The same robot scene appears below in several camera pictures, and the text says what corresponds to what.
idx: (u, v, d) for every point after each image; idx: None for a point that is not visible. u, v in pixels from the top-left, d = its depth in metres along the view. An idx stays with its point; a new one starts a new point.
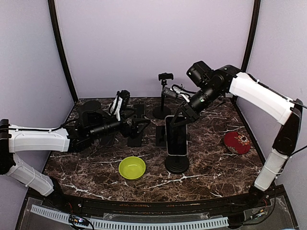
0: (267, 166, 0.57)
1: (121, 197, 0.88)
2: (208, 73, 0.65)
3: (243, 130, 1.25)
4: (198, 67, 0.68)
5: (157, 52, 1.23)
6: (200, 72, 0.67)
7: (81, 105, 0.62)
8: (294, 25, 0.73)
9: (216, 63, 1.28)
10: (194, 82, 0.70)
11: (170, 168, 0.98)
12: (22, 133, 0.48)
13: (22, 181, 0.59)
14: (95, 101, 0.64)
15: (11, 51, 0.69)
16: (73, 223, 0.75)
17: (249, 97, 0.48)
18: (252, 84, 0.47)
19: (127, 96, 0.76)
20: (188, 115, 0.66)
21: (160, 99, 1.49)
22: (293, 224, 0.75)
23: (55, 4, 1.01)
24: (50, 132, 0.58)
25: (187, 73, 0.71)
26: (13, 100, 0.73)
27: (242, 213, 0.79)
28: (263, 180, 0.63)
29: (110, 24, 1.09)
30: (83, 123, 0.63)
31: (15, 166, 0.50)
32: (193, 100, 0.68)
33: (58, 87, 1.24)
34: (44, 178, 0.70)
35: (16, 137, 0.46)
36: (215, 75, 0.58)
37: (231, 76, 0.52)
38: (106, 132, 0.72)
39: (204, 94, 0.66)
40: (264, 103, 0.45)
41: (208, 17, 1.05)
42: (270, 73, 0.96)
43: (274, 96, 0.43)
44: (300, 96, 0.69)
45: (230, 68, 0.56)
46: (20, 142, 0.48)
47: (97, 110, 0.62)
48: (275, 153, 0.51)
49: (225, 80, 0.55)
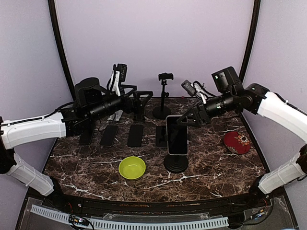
0: (279, 173, 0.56)
1: (121, 197, 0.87)
2: (237, 85, 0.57)
3: (243, 130, 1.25)
4: (229, 74, 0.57)
5: (157, 52, 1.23)
6: (229, 81, 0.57)
7: (77, 84, 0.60)
8: (293, 25, 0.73)
9: (216, 63, 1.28)
10: (217, 87, 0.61)
11: (169, 167, 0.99)
12: (14, 127, 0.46)
13: (22, 180, 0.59)
14: (91, 79, 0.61)
15: (11, 51, 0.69)
16: (73, 223, 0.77)
17: (275, 116, 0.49)
18: (278, 104, 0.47)
19: (124, 68, 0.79)
20: (200, 117, 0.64)
21: (160, 99, 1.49)
22: (293, 224, 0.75)
23: (55, 5, 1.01)
24: (43, 120, 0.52)
25: (213, 75, 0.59)
26: (13, 100, 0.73)
27: (242, 213, 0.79)
28: (266, 184, 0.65)
29: (110, 24, 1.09)
30: (80, 102, 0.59)
31: (16, 164, 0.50)
32: (209, 103, 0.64)
33: (58, 87, 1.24)
34: (44, 178, 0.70)
35: (8, 133, 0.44)
36: (244, 94, 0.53)
37: (260, 97, 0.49)
38: (107, 113, 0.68)
39: (222, 101, 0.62)
40: (290, 123, 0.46)
41: (208, 17, 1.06)
42: (270, 73, 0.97)
43: (302, 118, 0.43)
44: (301, 96, 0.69)
45: (257, 88, 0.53)
46: (15, 136, 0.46)
47: (93, 86, 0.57)
48: (295, 168, 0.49)
49: (253, 101, 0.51)
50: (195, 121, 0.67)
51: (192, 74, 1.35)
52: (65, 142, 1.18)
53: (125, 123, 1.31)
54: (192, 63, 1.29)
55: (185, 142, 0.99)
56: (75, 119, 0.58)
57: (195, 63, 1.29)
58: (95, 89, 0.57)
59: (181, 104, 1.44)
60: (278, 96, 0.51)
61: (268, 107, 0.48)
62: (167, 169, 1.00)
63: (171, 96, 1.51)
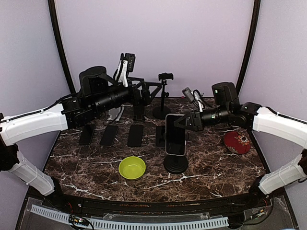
0: (280, 174, 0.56)
1: (121, 197, 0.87)
2: (235, 102, 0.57)
3: (243, 130, 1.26)
4: (229, 91, 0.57)
5: (157, 52, 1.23)
6: (227, 97, 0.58)
7: (83, 72, 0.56)
8: (293, 25, 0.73)
9: (216, 63, 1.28)
10: (217, 100, 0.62)
11: (169, 167, 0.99)
12: (12, 123, 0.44)
13: (24, 179, 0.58)
14: (98, 68, 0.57)
15: (11, 51, 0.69)
16: (73, 223, 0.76)
17: (270, 128, 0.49)
18: (269, 116, 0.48)
19: (132, 58, 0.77)
20: (194, 122, 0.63)
21: (160, 99, 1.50)
22: (293, 224, 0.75)
23: (55, 5, 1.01)
24: (42, 113, 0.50)
25: (213, 89, 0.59)
26: (13, 101, 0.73)
27: (242, 213, 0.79)
28: (266, 184, 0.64)
29: (110, 24, 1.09)
30: (85, 92, 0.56)
31: (18, 163, 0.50)
32: (206, 112, 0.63)
33: (58, 87, 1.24)
34: (45, 178, 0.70)
35: (6, 129, 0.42)
36: (238, 113, 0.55)
37: (252, 115, 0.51)
38: (112, 104, 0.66)
39: (218, 112, 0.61)
40: (286, 132, 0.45)
41: (208, 17, 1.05)
42: (270, 73, 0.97)
43: (294, 124, 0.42)
44: (301, 96, 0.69)
45: (251, 106, 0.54)
46: (15, 132, 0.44)
47: (100, 75, 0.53)
48: (296, 170, 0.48)
49: (247, 120, 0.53)
50: (190, 125, 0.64)
51: (192, 74, 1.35)
52: (65, 142, 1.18)
53: (125, 123, 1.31)
54: (192, 63, 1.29)
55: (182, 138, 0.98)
56: (78, 109, 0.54)
57: (195, 63, 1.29)
58: (101, 77, 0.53)
59: (181, 104, 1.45)
60: (269, 109, 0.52)
61: (260, 120, 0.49)
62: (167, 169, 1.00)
63: (171, 97, 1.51)
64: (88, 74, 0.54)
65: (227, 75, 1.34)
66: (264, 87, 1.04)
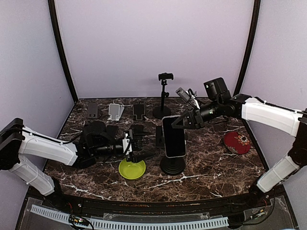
0: (275, 169, 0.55)
1: (121, 197, 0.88)
2: (225, 94, 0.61)
3: (243, 130, 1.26)
4: (218, 85, 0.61)
5: (157, 52, 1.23)
6: (218, 90, 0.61)
7: (89, 127, 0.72)
8: (294, 25, 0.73)
9: (216, 63, 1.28)
10: (209, 97, 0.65)
11: (166, 170, 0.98)
12: (34, 138, 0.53)
13: (23, 178, 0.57)
14: (101, 124, 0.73)
15: (10, 51, 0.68)
16: (73, 223, 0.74)
17: (258, 117, 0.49)
18: (256, 105, 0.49)
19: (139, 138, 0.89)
20: (195, 121, 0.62)
21: (160, 99, 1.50)
22: (293, 224, 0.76)
23: (55, 4, 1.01)
24: (61, 144, 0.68)
25: (205, 84, 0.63)
26: (12, 101, 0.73)
27: (242, 213, 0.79)
28: (264, 181, 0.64)
29: (110, 25, 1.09)
30: (88, 143, 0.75)
31: (20, 163, 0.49)
32: (202, 108, 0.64)
33: (58, 87, 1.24)
34: (45, 178, 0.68)
35: (29, 141, 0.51)
36: (229, 103, 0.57)
37: (241, 103, 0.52)
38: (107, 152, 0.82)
39: (214, 106, 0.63)
40: (273, 120, 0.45)
41: (208, 17, 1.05)
42: (270, 74, 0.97)
43: (280, 111, 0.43)
44: (300, 96, 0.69)
45: (241, 97, 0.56)
46: (32, 145, 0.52)
47: (100, 133, 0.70)
48: (287, 160, 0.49)
49: (236, 109, 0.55)
50: (191, 123, 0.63)
51: (192, 74, 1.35)
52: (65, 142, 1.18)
53: (125, 123, 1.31)
54: (192, 63, 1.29)
55: (183, 136, 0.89)
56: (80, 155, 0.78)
57: (195, 63, 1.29)
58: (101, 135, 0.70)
59: (181, 104, 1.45)
60: (258, 99, 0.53)
61: (248, 109, 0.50)
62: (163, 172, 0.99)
63: (171, 96, 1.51)
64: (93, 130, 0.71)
65: (227, 74, 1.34)
66: (264, 87, 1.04)
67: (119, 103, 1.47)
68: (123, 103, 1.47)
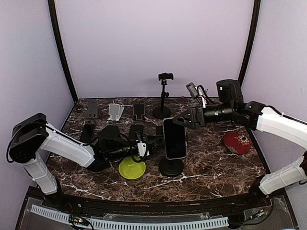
0: (282, 175, 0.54)
1: (121, 197, 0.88)
2: (239, 101, 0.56)
3: (243, 130, 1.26)
4: (234, 89, 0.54)
5: (156, 53, 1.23)
6: (232, 95, 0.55)
7: (101, 133, 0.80)
8: (293, 24, 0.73)
9: (216, 63, 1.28)
10: (220, 97, 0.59)
11: (165, 171, 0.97)
12: (57, 136, 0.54)
13: (31, 174, 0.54)
14: (113, 130, 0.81)
15: (9, 51, 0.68)
16: (73, 223, 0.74)
17: (274, 129, 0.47)
18: (273, 117, 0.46)
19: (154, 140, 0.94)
20: (195, 120, 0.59)
21: (159, 99, 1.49)
22: (293, 224, 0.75)
23: (55, 4, 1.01)
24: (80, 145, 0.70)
25: (218, 86, 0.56)
26: (12, 100, 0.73)
27: (242, 213, 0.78)
28: (267, 184, 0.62)
29: (110, 25, 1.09)
30: (102, 147, 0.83)
31: (34, 159, 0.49)
32: (208, 109, 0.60)
33: (58, 87, 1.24)
34: (53, 177, 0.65)
35: (52, 138, 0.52)
36: (242, 113, 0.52)
37: (256, 114, 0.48)
38: (122, 155, 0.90)
39: (221, 109, 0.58)
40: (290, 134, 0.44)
41: (207, 17, 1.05)
42: (270, 73, 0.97)
43: (298, 126, 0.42)
44: (301, 96, 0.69)
45: (254, 105, 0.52)
46: (53, 143, 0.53)
47: (114, 139, 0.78)
48: (297, 171, 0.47)
49: (251, 120, 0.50)
50: (191, 121, 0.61)
51: (192, 74, 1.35)
52: None
53: (125, 123, 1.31)
54: (192, 63, 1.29)
55: (183, 138, 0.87)
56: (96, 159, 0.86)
57: (195, 63, 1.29)
58: (115, 140, 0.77)
59: (181, 104, 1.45)
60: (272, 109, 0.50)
61: (265, 120, 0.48)
62: (161, 172, 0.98)
63: (171, 96, 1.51)
64: (107, 135, 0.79)
65: (227, 75, 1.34)
66: (264, 87, 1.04)
67: (119, 103, 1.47)
68: (123, 103, 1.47)
